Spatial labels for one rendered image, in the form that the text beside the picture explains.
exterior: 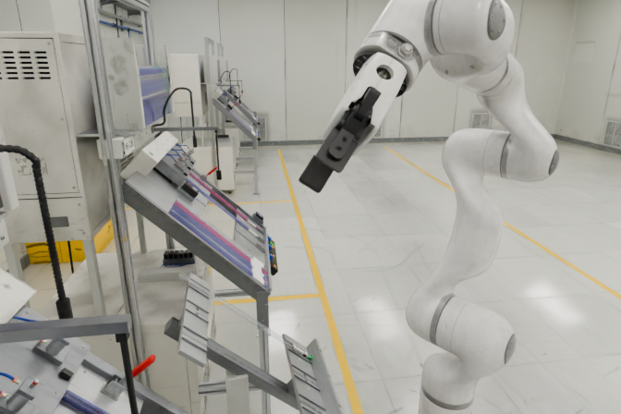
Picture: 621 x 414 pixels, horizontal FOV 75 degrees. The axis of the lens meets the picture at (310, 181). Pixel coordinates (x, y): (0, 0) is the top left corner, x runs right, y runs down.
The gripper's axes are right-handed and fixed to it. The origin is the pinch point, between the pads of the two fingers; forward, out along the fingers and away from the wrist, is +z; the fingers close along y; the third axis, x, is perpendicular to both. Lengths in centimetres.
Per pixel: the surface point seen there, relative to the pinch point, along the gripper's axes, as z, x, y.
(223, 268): 9, 6, 122
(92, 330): 27.4, 11.7, 8.5
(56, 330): 29.2, 14.9, 8.7
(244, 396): 37, -19, 79
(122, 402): 43, 6, 47
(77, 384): 43, 15, 43
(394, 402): 18, -101, 166
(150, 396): 41, 2, 51
